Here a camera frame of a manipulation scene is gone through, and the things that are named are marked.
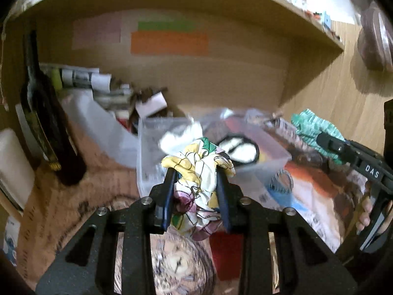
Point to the green white patterned cloth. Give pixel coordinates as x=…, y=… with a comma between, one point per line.
x=310, y=127

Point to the wooden shelf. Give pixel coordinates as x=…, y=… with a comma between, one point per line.
x=233, y=64

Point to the row of small shelf items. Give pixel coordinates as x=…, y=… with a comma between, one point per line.
x=307, y=3

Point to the colourful patterned cloth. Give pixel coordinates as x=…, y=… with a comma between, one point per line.
x=198, y=172

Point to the pink paper sheet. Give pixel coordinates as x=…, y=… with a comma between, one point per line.
x=95, y=32

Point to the blue white packet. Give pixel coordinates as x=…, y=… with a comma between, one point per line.
x=11, y=239

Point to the green paper strip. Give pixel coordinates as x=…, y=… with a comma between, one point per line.
x=165, y=25

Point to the white box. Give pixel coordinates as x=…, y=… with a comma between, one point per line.
x=13, y=166

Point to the person's right hand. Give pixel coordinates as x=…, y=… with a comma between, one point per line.
x=365, y=213

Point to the clear plastic storage box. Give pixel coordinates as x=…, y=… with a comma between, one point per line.
x=153, y=159

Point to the brown round object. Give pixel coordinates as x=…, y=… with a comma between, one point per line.
x=376, y=37

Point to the orange paper sheet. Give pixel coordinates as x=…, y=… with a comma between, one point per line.
x=169, y=43

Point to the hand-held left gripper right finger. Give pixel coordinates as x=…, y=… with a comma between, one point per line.
x=223, y=198

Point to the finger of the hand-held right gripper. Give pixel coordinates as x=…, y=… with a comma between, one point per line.
x=334, y=146

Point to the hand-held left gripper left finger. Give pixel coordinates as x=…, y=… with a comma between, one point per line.
x=168, y=195

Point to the pile of papers and packets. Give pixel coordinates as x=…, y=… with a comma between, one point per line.
x=104, y=86

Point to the translucent plastic bag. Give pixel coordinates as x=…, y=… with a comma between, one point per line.
x=92, y=123

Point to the dark glass bottle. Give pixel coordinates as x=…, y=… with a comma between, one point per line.
x=46, y=113

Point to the printed table cloth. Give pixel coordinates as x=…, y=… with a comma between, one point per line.
x=313, y=196

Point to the black and white cloth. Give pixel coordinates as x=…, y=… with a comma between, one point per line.
x=241, y=149

